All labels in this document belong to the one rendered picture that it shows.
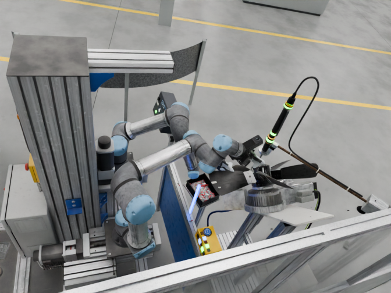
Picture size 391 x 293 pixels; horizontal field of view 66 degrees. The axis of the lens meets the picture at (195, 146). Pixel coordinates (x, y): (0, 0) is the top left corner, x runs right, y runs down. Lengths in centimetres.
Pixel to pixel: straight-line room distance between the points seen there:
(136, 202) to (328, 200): 300
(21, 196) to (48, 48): 84
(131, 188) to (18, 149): 258
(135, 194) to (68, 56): 56
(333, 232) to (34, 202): 139
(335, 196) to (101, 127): 289
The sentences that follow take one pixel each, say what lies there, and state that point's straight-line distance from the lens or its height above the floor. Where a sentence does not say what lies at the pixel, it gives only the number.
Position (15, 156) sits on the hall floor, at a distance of 363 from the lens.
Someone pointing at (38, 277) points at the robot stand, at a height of 21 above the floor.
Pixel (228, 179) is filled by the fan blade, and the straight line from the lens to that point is 195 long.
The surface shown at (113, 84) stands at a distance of 341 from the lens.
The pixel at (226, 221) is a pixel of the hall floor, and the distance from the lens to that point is 319.
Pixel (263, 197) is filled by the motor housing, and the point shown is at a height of 116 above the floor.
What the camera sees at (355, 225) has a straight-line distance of 93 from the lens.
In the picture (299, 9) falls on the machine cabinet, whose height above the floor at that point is 9.
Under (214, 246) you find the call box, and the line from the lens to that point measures 182.
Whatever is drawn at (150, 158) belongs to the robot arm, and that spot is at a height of 167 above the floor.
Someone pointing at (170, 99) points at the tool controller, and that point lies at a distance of 229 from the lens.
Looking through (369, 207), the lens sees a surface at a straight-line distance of 176.
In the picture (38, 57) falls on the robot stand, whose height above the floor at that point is 203.
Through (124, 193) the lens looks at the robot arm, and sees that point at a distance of 120.
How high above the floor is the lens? 268
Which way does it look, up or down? 47 degrees down
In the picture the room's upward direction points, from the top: 16 degrees clockwise
